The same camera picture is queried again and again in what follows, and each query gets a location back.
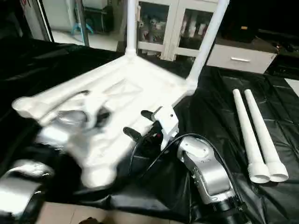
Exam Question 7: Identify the white plastic table top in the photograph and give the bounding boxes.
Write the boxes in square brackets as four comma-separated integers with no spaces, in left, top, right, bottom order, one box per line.
[11,53,200,188]

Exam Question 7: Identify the white plastic table leg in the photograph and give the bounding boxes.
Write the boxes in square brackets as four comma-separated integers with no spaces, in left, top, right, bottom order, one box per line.
[243,89,290,183]
[232,89,272,184]
[185,0,231,97]
[125,0,139,59]

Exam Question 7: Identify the black mat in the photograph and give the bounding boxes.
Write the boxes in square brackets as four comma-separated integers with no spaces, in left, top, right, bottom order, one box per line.
[0,37,299,224]

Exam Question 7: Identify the white glass door cabinet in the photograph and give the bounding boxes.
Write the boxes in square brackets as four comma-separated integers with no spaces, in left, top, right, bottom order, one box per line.
[122,0,221,62]

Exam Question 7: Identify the white drawer unit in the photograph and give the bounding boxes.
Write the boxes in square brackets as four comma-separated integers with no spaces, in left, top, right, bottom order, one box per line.
[206,44,278,75]

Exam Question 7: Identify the black speaker box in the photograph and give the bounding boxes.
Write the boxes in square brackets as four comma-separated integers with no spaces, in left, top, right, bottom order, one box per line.
[221,19,258,44]

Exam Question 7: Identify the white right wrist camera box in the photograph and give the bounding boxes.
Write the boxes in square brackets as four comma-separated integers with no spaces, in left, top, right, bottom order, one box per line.
[151,105,180,151]

